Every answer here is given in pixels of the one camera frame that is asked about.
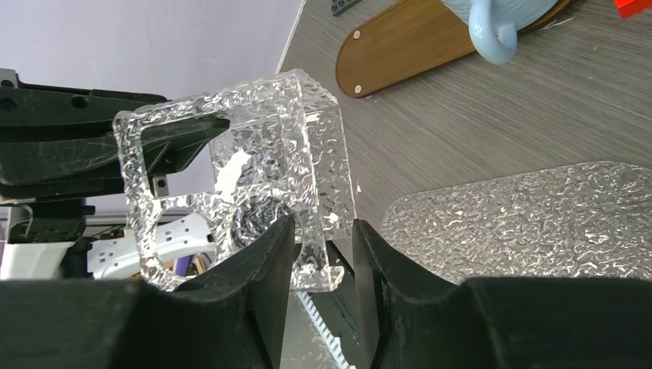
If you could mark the clear textured oval tray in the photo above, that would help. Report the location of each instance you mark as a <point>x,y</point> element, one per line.
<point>582,220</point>

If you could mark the brown wooden oval tray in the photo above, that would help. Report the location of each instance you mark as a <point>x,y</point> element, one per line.
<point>406,40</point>

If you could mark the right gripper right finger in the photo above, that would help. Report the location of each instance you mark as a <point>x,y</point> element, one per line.
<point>411,318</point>

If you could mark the grey building baseplate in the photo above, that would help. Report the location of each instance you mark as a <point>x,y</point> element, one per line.
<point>339,7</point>

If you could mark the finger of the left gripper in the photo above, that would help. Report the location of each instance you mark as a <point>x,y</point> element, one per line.
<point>90,166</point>
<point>27,106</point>

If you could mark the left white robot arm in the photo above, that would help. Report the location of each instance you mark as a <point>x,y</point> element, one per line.
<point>46,238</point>

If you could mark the light blue mug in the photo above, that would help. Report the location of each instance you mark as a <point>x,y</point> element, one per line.
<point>493,24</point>

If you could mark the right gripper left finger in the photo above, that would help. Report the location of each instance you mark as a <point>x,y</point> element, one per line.
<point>231,316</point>

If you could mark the clear acrylic toothbrush holder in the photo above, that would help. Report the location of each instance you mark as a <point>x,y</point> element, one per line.
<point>284,148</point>

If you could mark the red orange block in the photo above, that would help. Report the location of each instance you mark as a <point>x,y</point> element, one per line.
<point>628,8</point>

